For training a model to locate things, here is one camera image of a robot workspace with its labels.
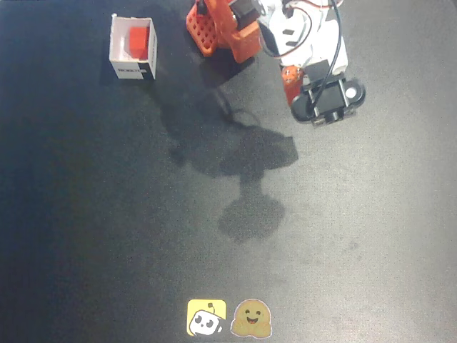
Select yellow robot face sticker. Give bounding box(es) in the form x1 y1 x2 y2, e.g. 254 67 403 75
186 299 228 337

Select white and red servo cable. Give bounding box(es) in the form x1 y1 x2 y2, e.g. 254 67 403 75
261 0 333 59

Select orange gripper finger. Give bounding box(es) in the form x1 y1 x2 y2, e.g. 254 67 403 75
281 64 305 107

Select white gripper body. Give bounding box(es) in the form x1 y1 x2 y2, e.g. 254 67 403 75
278 34 350 75

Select orange robot base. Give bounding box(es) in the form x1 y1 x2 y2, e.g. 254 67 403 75
185 0 261 64

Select white cardboard box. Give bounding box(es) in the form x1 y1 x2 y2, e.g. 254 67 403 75
109 14 159 81

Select hugging face emoji sticker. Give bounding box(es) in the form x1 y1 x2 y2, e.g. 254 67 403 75
230 298 273 338

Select red wooden cube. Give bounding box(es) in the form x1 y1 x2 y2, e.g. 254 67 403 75
127 26 151 60

